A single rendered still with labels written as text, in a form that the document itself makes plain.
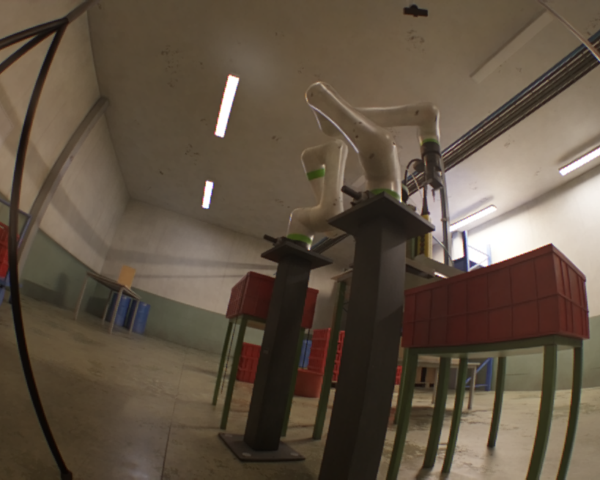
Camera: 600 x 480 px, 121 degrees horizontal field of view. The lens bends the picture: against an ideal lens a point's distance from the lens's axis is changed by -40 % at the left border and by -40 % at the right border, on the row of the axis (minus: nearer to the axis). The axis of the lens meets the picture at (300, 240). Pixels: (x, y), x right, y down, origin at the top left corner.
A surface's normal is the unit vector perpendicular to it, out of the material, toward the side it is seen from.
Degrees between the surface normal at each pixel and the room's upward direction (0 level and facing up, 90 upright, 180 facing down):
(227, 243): 90
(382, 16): 180
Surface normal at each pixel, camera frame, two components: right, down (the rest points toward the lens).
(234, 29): -0.17, 0.90
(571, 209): -0.91, -0.29
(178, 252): 0.37, -0.31
